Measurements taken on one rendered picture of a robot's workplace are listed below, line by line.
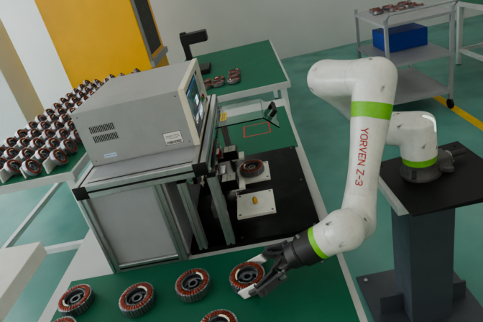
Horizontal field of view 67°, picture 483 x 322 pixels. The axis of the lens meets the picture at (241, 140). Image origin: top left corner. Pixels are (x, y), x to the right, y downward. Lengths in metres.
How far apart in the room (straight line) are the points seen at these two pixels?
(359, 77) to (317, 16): 5.63
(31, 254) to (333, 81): 0.89
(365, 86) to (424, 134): 0.42
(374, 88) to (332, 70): 0.15
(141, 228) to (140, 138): 0.31
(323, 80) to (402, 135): 0.42
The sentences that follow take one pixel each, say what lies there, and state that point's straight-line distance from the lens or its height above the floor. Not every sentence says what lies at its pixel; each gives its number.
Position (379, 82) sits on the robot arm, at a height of 1.26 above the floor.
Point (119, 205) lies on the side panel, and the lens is 1.29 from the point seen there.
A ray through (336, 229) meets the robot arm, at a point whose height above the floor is 0.98.
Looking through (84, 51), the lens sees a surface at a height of 1.10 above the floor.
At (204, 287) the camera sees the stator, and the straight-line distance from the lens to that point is 1.21.
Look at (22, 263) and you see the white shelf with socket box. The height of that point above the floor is 1.21.
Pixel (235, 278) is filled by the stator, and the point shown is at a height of 0.78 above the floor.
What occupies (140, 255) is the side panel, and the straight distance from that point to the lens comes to 1.41.
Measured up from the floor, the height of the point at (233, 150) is 0.92.
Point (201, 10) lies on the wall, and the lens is 6.59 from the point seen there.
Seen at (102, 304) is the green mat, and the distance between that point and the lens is 1.39.
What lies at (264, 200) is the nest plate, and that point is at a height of 0.78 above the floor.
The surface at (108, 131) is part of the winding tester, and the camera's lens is 1.31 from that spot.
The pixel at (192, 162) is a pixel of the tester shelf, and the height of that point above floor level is 1.12.
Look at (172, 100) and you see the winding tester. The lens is 1.22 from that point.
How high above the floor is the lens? 1.62
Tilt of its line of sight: 25 degrees down
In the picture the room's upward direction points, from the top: 14 degrees counter-clockwise
